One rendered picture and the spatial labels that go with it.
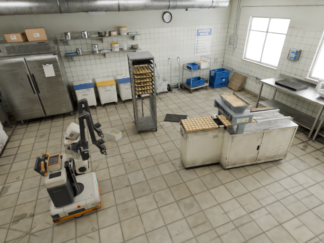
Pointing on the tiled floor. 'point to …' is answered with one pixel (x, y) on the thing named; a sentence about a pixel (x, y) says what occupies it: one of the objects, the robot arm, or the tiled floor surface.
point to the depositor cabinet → (257, 143)
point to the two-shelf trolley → (199, 76)
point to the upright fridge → (34, 79)
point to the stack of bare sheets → (174, 117)
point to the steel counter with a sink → (310, 94)
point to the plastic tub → (114, 134)
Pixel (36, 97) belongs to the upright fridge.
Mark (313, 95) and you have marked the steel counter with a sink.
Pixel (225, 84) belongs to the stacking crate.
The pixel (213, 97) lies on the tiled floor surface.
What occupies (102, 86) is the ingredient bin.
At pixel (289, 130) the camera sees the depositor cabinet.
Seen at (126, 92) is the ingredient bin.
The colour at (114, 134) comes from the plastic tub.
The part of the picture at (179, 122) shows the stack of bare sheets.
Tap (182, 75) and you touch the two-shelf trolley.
